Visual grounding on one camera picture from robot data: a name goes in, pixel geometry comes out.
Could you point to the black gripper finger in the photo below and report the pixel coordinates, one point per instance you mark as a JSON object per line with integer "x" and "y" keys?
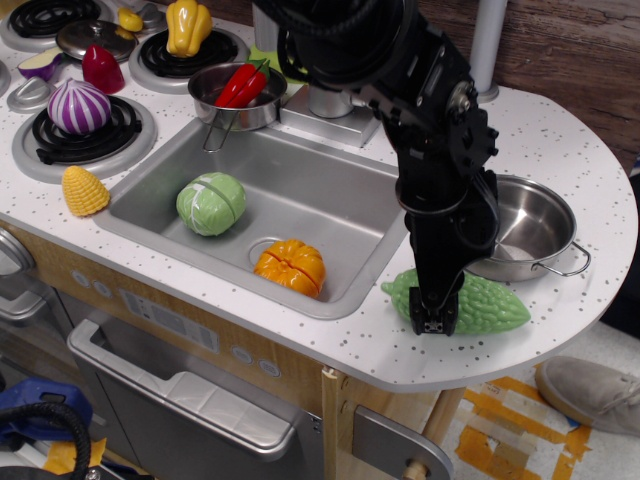
{"x": 450, "y": 313}
{"x": 416, "y": 310}

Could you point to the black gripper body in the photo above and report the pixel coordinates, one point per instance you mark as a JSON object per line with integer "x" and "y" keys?
{"x": 435, "y": 294}

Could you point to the green bumpy toy squash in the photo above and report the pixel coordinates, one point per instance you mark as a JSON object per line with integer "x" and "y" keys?
{"x": 485, "y": 306}

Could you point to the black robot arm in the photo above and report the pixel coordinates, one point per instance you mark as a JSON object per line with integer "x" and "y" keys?
{"x": 386, "y": 55}

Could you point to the steel pot lid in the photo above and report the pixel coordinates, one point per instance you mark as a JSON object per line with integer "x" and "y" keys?
{"x": 75, "y": 39}

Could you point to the orange toy pumpkin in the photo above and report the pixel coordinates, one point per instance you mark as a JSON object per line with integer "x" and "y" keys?
{"x": 293, "y": 264}

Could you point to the grey toy sink basin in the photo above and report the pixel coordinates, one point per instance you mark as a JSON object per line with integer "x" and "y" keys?
{"x": 340, "y": 203}

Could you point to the grey suede shoe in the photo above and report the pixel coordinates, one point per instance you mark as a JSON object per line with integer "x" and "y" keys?
{"x": 591, "y": 394}

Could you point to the silver toy faucet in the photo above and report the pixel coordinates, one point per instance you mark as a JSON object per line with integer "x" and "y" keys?
{"x": 329, "y": 114}

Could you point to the green toy cabbage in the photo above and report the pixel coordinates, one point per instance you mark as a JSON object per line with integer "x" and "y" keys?
{"x": 211, "y": 203}

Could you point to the red toy chili pepper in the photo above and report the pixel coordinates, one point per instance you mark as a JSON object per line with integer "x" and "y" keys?
{"x": 244, "y": 85}

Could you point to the grey toy oven door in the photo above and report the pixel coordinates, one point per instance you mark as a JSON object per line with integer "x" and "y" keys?
{"x": 184, "y": 418}

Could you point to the grey support pole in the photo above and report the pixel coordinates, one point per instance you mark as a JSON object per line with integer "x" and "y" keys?
{"x": 485, "y": 45}

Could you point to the green toy cutting board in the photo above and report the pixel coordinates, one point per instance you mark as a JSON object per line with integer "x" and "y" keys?
{"x": 270, "y": 55}

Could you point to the small steel saucepan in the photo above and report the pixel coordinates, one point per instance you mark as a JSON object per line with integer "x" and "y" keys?
{"x": 205, "y": 86}

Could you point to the yellow toy corn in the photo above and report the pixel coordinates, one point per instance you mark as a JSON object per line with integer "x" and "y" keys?
{"x": 83, "y": 192}

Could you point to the back right stove burner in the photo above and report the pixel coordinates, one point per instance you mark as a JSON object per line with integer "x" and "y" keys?
{"x": 152, "y": 67}

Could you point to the stove burner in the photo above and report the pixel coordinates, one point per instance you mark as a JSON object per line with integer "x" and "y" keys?
{"x": 152, "y": 67}
{"x": 34, "y": 25}
{"x": 43, "y": 151}

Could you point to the yellow toy bell pepper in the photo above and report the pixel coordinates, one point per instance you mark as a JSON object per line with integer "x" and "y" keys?
{"x": 189, "y": 24}

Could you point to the grey back stove knob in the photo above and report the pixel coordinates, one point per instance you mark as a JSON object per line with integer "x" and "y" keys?
{"x": 153, "y": 19}

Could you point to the grey stove knob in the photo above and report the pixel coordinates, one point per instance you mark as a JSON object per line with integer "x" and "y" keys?
{"x": 32, "y": 96}
{"x": 153, "y": 19}

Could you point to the purple striped toy onion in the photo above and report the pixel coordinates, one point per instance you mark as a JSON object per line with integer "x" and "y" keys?
{"x": 79, "y": 108}

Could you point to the dark red toy pepper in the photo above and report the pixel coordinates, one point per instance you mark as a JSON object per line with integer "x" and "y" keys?
{"x": 101, "y": 69}

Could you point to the front left stove burner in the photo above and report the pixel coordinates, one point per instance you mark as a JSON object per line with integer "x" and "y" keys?
{"x": 43, "y": 151}

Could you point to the small yellow toy vegetable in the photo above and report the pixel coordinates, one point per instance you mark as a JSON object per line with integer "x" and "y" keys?
{"x": 129, "y": 20}

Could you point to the purple toy eggplant half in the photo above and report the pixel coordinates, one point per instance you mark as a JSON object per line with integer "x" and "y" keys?
{"x": 42, "y": 65}

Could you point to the back left stove burner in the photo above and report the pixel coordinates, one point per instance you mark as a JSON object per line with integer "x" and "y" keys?
{"x": 34, "y": 25}

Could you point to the steel pot with handles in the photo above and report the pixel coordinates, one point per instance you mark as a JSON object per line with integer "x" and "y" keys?
{"x": 536, "y": 235}

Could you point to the blue clamp with black hose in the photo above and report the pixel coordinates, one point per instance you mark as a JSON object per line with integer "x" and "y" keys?
{"x": 40, "y": 409}

